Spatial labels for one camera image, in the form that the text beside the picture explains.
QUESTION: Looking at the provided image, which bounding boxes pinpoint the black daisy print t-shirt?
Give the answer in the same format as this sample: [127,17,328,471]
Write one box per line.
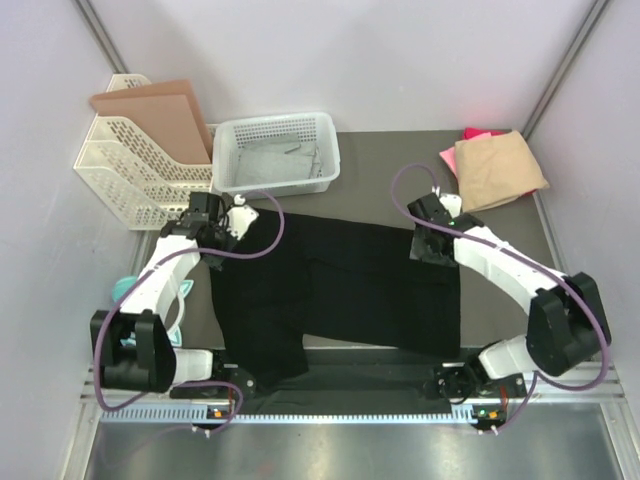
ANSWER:
[210,210,461,383]

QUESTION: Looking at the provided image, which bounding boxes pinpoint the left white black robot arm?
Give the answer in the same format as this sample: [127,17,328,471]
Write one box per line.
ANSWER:
[90,192,257,397]

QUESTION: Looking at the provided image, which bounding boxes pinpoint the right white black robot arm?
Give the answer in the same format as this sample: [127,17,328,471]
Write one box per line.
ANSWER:
[407,193,611,396]

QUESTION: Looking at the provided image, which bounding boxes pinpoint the cream perforated file organizer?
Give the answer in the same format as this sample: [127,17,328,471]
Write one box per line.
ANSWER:
[74,74,212,230]

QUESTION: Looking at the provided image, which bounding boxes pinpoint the grey folded cloth in basket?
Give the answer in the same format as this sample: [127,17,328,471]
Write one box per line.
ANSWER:
[235,133,321,186]

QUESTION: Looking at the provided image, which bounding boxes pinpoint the pink folded t-shirt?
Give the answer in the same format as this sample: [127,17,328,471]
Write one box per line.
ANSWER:
[439,146,457,177]

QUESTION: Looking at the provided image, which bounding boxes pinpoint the beige folded t-shirt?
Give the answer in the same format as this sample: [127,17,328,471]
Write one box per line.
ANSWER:
[454,131,549,212]

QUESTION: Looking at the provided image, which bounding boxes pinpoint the teal cat ear headphones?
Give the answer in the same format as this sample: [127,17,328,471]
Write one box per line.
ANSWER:
[111,276,194,348]

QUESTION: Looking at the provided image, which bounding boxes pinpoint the white perforated plastic basket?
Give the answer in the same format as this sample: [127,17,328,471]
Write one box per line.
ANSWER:
[211,112,341,198]

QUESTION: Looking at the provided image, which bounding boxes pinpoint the red folded t-shirt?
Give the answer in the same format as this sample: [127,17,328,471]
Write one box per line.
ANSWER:
[461,127,505,141]

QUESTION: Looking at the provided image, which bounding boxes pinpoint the brown cardboard folder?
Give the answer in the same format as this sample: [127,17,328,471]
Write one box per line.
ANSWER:
[90,79,213,165]

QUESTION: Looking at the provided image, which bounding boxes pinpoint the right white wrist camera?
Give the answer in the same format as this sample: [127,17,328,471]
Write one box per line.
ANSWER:
[432,187,462,218]

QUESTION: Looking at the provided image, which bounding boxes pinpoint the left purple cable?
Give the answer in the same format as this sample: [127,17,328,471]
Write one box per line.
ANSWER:
[93,189,287,432]

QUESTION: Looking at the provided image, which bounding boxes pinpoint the purple cable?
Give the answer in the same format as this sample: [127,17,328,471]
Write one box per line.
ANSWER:
[93,189,287,432]
[390,163,612,434]

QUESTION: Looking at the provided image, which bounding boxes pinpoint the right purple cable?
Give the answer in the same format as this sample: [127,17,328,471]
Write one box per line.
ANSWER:
[390,163,612,434]

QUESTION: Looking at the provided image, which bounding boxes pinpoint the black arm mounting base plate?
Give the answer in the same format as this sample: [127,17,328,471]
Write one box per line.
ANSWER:
[169,349,526,416]

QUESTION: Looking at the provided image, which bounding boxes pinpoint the slotted grey cable duct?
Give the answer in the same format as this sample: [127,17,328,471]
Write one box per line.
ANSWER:
[99,403,511,426]

